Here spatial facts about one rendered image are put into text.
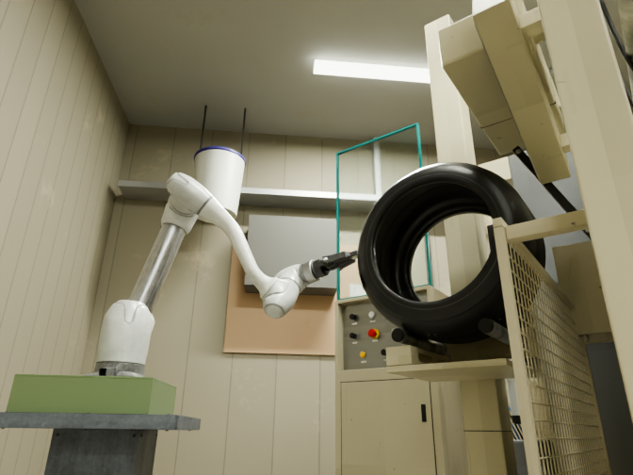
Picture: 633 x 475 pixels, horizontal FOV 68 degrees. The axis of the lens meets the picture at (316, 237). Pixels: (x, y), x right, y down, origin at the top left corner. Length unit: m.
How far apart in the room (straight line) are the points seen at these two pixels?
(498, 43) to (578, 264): 0.75
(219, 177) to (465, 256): 2.88
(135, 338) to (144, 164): 3.73
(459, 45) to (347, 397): 1.67
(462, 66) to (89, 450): 1.58
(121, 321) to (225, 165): 2.90
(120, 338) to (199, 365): 2.83
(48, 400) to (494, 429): 1.39
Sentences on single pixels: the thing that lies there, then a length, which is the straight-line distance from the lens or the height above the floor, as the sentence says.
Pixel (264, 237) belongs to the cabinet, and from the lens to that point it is 4.44.
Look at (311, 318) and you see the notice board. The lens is 4.52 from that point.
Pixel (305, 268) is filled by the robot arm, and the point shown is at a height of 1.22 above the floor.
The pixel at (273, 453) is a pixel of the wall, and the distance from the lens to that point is 4.42.
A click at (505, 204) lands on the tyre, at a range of 1.52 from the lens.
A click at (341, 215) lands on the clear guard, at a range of 2.76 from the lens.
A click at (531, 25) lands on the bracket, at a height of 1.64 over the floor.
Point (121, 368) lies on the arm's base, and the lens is 1.68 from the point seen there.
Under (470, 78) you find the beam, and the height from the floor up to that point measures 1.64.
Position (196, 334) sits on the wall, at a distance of 4.54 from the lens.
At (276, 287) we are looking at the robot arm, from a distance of 1.81.
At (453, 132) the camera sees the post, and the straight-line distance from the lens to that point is 2.19.
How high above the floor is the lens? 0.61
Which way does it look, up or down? 22 degrees up
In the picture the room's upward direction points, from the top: 1 degrees clockwise
